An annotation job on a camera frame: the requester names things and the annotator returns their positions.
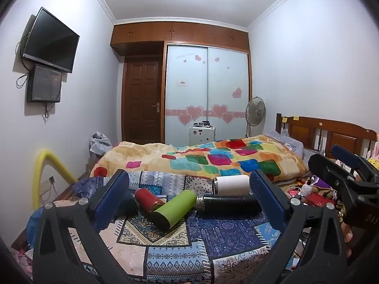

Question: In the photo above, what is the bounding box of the wooden wardrobe with glass doors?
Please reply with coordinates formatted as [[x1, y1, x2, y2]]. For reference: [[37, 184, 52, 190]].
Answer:
[[110, 22, 253, 146]]

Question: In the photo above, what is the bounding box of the small wall-mounted black monitor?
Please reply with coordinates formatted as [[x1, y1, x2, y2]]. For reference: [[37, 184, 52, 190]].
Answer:
[[26, 64, 63, 103]]

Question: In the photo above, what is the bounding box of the black standing fan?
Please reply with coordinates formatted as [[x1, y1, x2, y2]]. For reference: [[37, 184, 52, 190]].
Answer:
[[244, 96, 266, 138]]

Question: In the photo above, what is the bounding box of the grey pillow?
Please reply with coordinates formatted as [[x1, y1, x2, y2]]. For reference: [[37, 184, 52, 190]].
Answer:
[[264, 130, 305, 156]]

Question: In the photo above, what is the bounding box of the brown wooden headboard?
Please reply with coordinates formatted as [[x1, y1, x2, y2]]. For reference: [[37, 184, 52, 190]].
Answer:
[[275, 113, 379, 158]]

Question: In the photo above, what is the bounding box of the red packet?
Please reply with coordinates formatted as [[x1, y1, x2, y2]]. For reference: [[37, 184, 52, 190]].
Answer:
[[308, 195, 336, 208]]

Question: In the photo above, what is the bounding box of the person's right hand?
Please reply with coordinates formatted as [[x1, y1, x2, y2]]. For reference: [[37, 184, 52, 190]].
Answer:
[[341, 221, 355, 258]]

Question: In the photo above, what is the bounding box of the yellow foam tube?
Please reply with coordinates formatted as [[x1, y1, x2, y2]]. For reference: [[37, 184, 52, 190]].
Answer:
[[33, 150, 79, 211]]

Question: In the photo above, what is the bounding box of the green cup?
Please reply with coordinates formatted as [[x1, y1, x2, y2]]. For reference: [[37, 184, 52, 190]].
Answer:
[[152, 189, 198, 231]]

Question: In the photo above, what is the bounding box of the brown wooden door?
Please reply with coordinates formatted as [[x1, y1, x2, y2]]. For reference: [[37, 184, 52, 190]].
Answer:
[[121, 61, 164, 145]]

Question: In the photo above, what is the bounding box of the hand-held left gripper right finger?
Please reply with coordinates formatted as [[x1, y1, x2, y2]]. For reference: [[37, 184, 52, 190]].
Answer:
[[249, 169, 349, 284]]

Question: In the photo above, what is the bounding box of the black wall cable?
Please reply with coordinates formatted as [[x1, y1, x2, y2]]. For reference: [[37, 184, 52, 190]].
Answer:
[[16, 32, 32, 90]]

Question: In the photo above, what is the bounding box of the wall-mounted black television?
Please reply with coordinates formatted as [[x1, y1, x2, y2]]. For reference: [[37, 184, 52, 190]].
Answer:
[[22, 7, 80, 74]]

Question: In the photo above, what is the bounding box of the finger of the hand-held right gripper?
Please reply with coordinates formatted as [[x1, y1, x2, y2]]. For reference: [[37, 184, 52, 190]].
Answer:
[[308, 153, 368, 202], [331, 144, 379, 184]]

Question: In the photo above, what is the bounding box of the red cup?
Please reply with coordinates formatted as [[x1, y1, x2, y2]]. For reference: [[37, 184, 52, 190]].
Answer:
[[135, 188, 166, 214]]

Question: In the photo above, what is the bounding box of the white power strip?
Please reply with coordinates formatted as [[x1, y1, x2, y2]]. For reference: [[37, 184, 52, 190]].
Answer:
[[40, 176, 55, 191]]

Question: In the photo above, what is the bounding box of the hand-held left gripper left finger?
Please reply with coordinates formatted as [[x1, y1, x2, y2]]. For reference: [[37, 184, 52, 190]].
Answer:
[[32, 169, 131, 284]]

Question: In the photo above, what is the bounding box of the black cup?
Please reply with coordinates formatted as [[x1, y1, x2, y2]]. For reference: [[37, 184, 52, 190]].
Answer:
[[195, 194, 263, 213]]

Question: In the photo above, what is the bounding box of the grey clothes pile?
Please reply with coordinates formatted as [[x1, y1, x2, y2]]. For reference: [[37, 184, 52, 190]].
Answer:
[[90, 131, 113, 156]]

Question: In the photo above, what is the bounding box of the colourful patchwork quilt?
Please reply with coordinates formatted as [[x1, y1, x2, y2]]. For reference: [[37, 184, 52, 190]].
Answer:
[[90, 134, 309, 183]]

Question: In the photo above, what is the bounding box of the blue patterned blanket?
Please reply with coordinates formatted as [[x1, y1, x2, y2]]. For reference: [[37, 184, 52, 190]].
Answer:
[[26, 171, 298, 284]]

